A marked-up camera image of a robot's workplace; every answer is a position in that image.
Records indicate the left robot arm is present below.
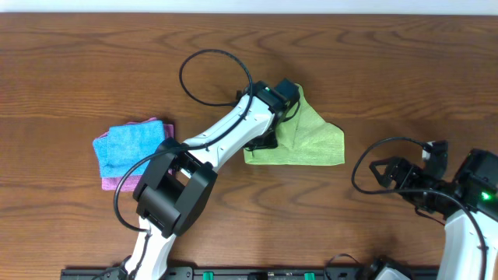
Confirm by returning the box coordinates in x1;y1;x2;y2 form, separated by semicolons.
115;79;300;279

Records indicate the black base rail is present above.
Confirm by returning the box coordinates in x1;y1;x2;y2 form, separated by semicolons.
60;266;438;280

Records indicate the folded pink microfibre cloth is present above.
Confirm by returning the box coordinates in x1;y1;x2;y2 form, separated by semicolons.
99;117;175;192

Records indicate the folded blue microfibre cloth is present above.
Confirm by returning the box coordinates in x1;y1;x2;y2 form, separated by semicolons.
92;120;168;179

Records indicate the green microfibre cloth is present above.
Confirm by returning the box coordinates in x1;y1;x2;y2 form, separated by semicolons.
244;86;345;166

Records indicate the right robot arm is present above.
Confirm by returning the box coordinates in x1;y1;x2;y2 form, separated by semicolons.
369;149;497;280

